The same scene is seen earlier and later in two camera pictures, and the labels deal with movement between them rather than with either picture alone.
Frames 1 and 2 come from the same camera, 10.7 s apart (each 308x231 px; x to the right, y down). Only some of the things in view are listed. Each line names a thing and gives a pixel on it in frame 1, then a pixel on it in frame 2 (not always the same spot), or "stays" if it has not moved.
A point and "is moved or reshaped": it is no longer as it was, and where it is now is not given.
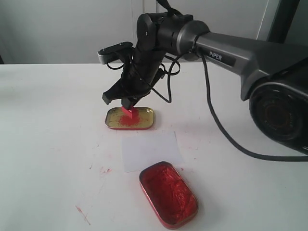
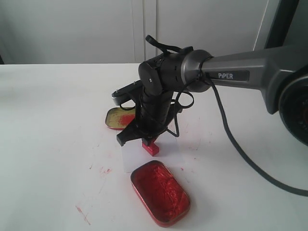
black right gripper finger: x=128 y=102 → x=148 y=140
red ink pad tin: x=174 y=201 is moved or reshaped
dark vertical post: x=282 y=21 stays
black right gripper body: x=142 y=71 → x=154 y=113
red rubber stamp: x=129 y=115 → x=152 y=148
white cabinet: x=72 y=32 stays
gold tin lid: x=142 y=119 stays
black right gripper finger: x=120 y=90 → x=129 y=132
